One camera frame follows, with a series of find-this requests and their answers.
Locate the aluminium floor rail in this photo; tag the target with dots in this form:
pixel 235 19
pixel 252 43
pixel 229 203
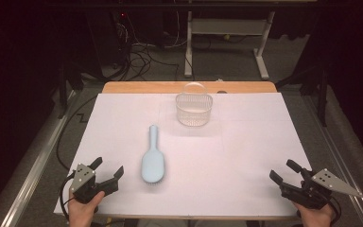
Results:
pixel 343 164
pixel 38 164

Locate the white table cover sheet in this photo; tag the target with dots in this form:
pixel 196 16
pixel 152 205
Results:
pixel 217 164

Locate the white metal stand frame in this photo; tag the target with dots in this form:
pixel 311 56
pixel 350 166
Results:
pixel 227 26

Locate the person's left hand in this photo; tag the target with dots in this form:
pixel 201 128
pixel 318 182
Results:
pixel 82 213

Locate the person's right hand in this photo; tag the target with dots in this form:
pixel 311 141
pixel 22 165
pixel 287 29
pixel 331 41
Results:
pixel 315 217

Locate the white plastic basket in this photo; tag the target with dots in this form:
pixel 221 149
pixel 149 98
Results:
pixel 193 110

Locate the black stand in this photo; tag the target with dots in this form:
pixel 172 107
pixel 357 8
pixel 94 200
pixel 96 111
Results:
pixel 322 94
pixel 66 85

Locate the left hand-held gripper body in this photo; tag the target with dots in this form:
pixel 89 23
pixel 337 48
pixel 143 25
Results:
pixel 85 189

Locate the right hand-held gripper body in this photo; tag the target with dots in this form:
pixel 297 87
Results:
pixel 315 189

